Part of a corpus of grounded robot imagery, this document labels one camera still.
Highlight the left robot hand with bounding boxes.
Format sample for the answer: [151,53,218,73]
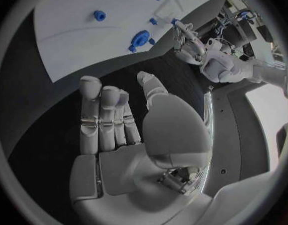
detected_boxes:
[172,20,207,66]

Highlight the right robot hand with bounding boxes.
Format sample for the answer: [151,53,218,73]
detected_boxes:
[69,70,214,225]

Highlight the white task board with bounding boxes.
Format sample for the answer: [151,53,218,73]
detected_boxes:
[33,0,220,84]

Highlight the blue gear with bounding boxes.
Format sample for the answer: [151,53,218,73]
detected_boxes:
[127,29,151,54]

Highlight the workshop desk with equipment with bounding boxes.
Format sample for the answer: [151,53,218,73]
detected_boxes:
[195,0,286,61]

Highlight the blue short cylinder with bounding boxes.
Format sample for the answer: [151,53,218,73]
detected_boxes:
[93,10,107,22]

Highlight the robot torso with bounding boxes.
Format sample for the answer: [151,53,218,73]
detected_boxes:
[199,77,288,199]

